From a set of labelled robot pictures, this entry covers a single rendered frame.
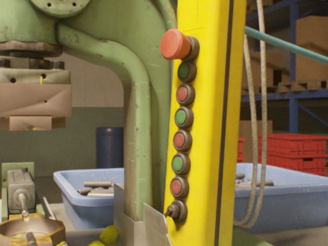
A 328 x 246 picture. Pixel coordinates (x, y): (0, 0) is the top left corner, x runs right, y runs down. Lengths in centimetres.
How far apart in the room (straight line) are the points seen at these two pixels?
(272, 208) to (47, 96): 57
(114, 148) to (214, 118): 698
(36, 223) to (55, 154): 822
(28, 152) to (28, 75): 830
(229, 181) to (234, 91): 12
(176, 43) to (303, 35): 642
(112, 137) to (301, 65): 314
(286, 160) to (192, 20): 381
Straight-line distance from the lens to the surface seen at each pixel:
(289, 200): 98
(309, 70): 680
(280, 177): 123
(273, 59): 838
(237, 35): 63
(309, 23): 690
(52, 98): 54
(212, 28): 60
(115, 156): 756
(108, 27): 63
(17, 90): 54
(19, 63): 59
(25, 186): 86
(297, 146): 433
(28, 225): 69
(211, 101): 58
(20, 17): 59
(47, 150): 888
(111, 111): 904
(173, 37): 58
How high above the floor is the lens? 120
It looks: 1 degrees down
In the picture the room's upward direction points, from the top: straight up
